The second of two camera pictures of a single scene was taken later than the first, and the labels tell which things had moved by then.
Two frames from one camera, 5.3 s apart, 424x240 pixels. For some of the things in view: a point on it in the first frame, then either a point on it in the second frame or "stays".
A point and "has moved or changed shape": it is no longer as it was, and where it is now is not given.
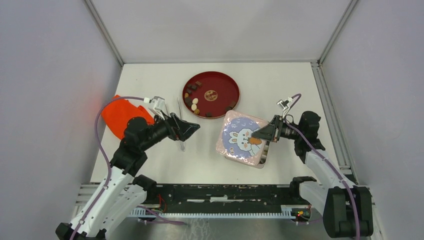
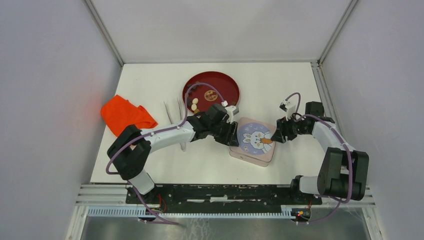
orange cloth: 117,113 stays
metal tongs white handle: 181,141 stays
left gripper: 185,130 -> 230,138
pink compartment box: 262,162 has moved or changed shape
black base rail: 224,196 stays
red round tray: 211,94 stays
